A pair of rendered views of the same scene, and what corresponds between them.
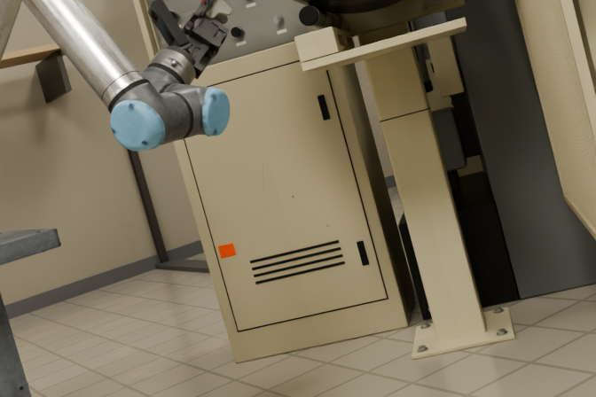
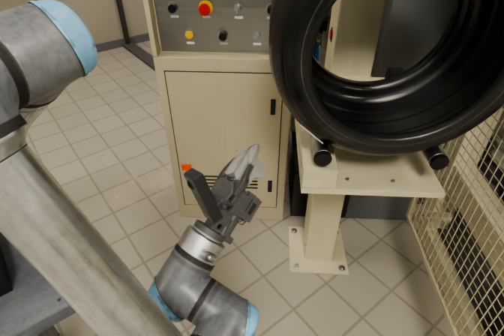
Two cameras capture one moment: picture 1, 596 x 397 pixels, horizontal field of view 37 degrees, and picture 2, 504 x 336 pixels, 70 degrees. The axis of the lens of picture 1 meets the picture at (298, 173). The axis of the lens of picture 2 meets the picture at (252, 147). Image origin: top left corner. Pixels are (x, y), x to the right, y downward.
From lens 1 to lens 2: 152 cm
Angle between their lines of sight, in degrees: 33
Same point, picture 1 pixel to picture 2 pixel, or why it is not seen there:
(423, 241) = (316, 220)
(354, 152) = (283, 136)
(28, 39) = not seen: outside the picture
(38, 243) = (59, 316)
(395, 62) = not seen: hidden behind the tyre
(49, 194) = not seen: outside the picture
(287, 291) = not seen: hidden behind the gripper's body
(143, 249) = (115, 34)
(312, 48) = (316, 181)
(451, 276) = (325, 237)
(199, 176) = (175, 125)
